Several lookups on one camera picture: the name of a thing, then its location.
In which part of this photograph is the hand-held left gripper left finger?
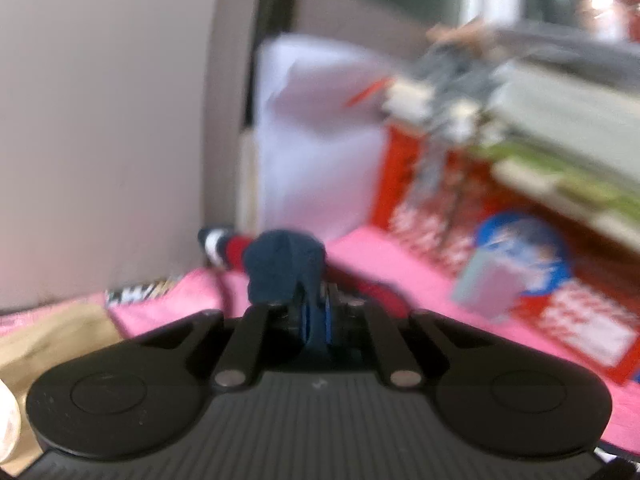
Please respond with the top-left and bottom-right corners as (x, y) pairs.
(127, 291), (315, 392)

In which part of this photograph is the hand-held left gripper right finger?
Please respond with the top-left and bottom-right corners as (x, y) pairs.
(319, 282), (495, 391)

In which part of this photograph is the white and navy jacket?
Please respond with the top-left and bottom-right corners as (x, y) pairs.
(197, 227), (331, 356)

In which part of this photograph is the pink printed blanket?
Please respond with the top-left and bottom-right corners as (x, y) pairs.
(0, 225), (640, 461)

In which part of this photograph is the red plastic crate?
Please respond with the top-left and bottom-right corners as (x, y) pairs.
(372, 125), (640, 386)

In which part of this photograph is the white bag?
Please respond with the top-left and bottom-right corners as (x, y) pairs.
(254, 34), (396, 241)

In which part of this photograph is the black and white patterned item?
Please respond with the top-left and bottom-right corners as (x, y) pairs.
(105, 276), (183, 307)

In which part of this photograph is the stack of papers and booklets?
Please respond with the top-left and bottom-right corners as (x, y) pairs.
(385, 20), (640, 256)

